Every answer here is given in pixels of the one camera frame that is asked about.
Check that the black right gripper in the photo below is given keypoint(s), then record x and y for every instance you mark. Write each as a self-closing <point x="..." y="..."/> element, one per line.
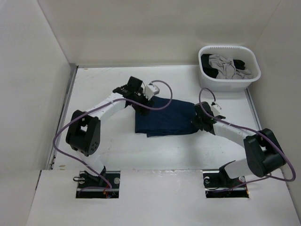
<point x="199" y="126"/>

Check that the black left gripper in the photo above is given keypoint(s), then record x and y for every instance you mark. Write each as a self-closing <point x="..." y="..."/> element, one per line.
<point x="142" y="110"/>

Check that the dark blue denim trousers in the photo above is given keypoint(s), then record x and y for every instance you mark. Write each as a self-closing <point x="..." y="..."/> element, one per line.
<point x="173" y="120"/>

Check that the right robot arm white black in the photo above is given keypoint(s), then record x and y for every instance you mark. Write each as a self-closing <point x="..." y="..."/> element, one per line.
<point x="263" y="152"/>

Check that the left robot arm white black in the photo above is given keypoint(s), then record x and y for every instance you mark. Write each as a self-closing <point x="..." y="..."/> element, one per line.
<point x="83" y="136"/>

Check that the black garment in basket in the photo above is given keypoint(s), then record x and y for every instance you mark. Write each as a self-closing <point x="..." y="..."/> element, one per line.
<point x="212" y="72"/>

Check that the grey garment in basket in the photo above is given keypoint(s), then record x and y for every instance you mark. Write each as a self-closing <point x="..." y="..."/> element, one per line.
<point x="229" y="68"/>

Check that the white plastic laundry basket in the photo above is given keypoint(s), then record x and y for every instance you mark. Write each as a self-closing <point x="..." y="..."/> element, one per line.
<point x="234" y="52"/>

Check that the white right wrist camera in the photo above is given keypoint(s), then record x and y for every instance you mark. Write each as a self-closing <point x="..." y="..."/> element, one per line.
<point x="217" y="110"/>

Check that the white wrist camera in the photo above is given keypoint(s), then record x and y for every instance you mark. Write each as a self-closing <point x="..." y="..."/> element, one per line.
<point x="150" y="90"/>
<point x="217" y="110"/>

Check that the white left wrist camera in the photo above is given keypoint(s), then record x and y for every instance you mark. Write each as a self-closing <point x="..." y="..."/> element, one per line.
<point x="150" y="90"/>

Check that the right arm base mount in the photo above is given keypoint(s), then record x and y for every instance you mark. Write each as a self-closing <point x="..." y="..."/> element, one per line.
<point x="215" y="187"/>

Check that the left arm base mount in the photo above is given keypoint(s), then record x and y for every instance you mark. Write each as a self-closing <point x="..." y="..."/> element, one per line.
<point x="94" y="187"/>

